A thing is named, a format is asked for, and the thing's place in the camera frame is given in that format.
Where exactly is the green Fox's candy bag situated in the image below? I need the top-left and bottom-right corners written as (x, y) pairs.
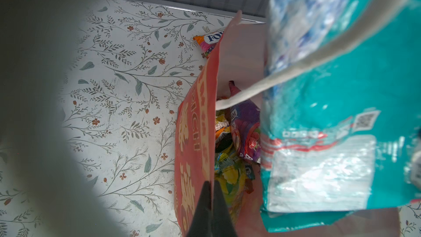
top-left (214, 144), bottom-right (249, 225)

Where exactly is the purple snack packet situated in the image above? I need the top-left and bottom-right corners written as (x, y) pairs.
top-left (230, 99), bottom-right (261, 163)

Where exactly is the orange pink Fox's candy bag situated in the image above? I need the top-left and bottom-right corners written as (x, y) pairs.
top-left (215, 110), bottom-right (232, 153)

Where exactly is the red paper gift bag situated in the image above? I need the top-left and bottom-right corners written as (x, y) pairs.
top-left (0, 0), bottom-right (421, 237)

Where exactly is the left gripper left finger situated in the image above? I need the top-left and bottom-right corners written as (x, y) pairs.
top-left (186, 181), bottom-right (212, 237)

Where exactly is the teal white snack packet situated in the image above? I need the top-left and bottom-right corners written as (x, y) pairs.
top-left (261, 0), bottom-right (421, 233)

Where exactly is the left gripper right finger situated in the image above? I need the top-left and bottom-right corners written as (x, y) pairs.
top-left (211, 180), bottom-right (237, 237)

